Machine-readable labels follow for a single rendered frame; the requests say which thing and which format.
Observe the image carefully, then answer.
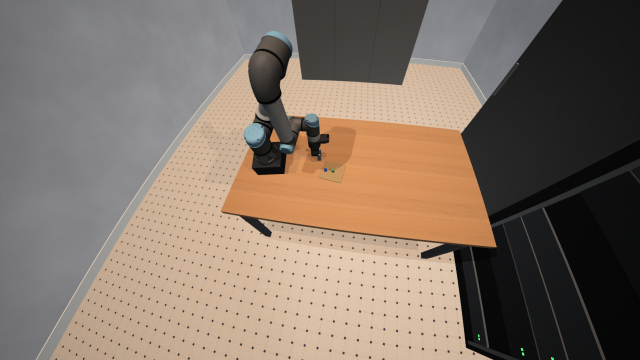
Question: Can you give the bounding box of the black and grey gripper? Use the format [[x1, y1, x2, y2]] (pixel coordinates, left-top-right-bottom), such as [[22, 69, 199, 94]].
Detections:
[[306, 132, 329, 161]]

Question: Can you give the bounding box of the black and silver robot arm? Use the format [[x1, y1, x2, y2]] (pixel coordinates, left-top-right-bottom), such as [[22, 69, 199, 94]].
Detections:
[[243, 31, 320, 166]]

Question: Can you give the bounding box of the tan mat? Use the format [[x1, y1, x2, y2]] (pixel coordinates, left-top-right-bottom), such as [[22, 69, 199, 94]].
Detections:
[[319, 161, 346, 184]]

